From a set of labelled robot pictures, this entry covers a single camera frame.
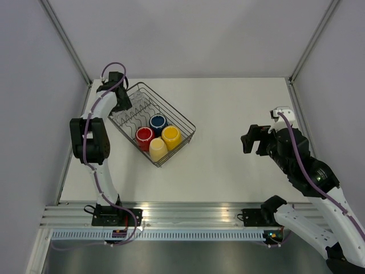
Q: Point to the frame post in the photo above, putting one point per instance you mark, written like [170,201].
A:
[57,25]
[326,17]

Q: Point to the red mug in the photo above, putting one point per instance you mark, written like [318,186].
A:
[144,136]

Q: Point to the left frame post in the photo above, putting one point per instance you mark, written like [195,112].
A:
[57,25]

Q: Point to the blue mug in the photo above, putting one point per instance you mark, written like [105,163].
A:
[157,123]

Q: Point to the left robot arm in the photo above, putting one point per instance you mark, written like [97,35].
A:
[90,141]

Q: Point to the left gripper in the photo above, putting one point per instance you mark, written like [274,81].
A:
[126,104]

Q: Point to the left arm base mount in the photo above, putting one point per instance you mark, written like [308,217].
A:
[107,216]

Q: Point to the clear glass cup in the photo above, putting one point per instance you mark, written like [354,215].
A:
[137,106]
[137,98]
[119,117]

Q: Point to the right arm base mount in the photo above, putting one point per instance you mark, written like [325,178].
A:
[252,217]

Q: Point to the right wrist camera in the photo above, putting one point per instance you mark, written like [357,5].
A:
[281,114]

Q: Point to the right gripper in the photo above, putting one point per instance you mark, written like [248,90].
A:
[255,132]

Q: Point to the white slotted cable duct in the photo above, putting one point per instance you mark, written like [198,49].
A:
[159,234]

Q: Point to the pale yellow mug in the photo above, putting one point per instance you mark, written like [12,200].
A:
[157,149]

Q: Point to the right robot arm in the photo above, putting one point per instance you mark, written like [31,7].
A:
[342,246]

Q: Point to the right frame post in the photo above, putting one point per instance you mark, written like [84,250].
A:
[326,17]

